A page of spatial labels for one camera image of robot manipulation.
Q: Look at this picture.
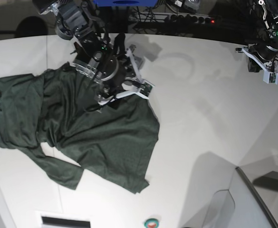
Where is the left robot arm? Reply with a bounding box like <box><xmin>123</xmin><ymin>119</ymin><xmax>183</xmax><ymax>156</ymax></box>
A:
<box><xmin>247</xmin><ymin>0</ymin><xmax>278</xmax><ymax>72</ymax></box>

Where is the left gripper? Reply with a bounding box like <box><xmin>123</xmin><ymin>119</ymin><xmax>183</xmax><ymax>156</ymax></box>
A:
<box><xmin>248</xmin><ymin>42</ymin><xmax>278</xmax><ymax>73</ymax></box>

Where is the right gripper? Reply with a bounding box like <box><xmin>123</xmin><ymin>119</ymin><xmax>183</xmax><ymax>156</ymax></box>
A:
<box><xmin>73</xmin><ymin>33</ymin><xmax>129</xmax><ymax>95</ymax></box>

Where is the red green emergency button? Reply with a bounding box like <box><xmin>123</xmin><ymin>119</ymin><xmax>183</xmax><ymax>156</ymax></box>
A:
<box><xmin>144</xmin><ymin>218</ymin><xmax>159</xmax><ymax>228</ymax></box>

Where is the dark green t-shirt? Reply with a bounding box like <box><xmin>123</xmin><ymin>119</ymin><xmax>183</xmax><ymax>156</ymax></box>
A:
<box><xmin>0</xmin><ymin>63</ymin><xmax>160</xmax><ymax>194</ymax></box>

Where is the black power strip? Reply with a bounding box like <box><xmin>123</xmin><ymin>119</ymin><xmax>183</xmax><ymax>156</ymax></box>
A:
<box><xmin>168</xmin><ymin>14</ymin><xmax>216</xmax><ymax>25</ymax></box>

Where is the blue box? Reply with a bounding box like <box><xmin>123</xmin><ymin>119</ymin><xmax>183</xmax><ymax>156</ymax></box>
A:
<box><xmin>93</xmin><ymin>0</ymin><xmax>157</xmax><ymax>7</ymax></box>

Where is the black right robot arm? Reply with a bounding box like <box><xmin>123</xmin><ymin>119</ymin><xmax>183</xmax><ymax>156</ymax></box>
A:
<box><xmin>32</xmin><ymin>0</ymin><xmax>125</xmax><ymax>96</ymax></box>

